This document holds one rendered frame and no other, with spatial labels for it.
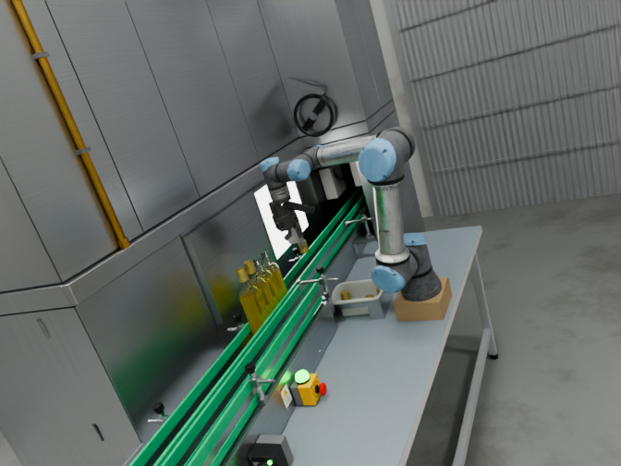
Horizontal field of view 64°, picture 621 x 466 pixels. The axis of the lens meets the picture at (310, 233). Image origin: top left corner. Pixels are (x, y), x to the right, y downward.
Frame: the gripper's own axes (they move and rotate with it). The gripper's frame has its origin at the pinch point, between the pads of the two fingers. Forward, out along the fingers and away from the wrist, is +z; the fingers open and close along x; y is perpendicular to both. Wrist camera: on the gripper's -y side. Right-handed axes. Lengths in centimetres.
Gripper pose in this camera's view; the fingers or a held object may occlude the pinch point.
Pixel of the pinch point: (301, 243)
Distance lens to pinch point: 194.0
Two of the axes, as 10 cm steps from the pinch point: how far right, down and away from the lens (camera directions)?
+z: 2.9, 9.1, 3.0
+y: -9.0, 3.7, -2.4
